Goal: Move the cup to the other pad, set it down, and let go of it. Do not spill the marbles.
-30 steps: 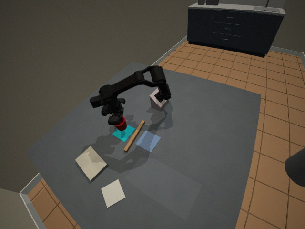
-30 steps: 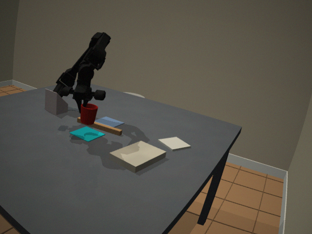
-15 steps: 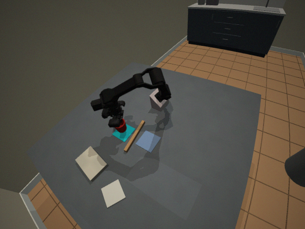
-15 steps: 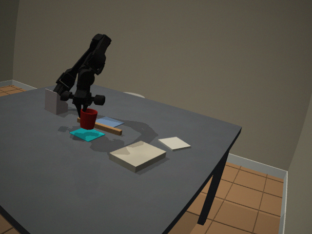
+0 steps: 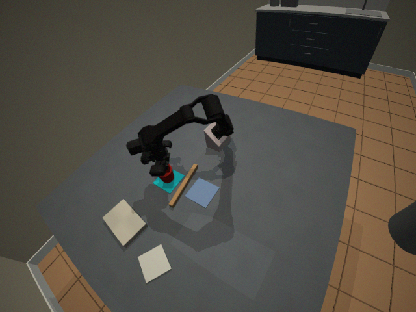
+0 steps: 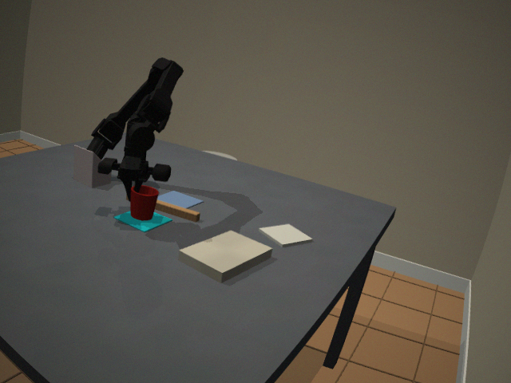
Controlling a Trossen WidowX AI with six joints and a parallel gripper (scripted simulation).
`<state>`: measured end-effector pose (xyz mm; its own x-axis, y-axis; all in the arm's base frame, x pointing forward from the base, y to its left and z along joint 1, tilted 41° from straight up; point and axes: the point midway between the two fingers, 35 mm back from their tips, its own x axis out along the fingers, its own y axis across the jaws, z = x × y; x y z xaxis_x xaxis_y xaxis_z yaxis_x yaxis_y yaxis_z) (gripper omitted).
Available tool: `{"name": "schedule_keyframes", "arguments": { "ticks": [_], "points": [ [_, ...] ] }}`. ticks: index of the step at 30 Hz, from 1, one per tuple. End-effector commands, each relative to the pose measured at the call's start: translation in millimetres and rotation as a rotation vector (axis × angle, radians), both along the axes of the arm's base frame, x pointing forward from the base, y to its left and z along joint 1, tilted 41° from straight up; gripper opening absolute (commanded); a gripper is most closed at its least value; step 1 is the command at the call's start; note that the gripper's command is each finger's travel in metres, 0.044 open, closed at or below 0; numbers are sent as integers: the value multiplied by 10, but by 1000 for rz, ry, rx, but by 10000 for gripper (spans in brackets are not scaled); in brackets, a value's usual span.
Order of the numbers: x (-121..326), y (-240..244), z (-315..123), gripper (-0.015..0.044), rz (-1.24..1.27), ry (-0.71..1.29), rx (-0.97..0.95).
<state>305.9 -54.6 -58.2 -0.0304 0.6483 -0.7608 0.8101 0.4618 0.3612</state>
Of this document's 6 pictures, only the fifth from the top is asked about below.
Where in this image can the red cup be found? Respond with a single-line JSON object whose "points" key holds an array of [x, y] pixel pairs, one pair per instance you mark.
{"points": [[169, 176]]}

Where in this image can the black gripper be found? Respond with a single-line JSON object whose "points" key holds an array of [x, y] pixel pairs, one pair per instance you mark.
{"points": [[162, 159]]}

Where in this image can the beige flat square block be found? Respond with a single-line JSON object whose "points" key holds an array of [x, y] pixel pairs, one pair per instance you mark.
{"points": [[125, 223]]}

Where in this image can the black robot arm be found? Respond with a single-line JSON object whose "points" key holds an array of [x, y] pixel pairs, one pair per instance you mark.
{"points": [[151, 136]]}

